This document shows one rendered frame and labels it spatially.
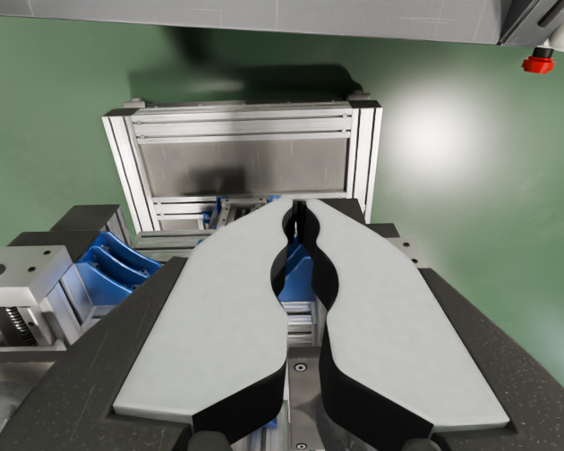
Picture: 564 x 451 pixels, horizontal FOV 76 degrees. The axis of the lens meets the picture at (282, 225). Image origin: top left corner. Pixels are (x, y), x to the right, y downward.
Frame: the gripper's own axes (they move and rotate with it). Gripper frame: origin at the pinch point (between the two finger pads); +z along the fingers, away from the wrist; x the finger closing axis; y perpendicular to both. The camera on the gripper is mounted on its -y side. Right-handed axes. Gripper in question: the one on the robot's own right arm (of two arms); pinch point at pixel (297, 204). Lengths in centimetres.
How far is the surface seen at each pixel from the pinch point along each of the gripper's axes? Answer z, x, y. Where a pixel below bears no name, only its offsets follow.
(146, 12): 26.6, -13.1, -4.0
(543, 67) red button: 40, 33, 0
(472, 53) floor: 122, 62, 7
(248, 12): 26.6, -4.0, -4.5
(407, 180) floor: 122, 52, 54
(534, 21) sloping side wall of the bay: 24.6, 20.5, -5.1
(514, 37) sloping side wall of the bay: 25.8, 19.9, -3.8
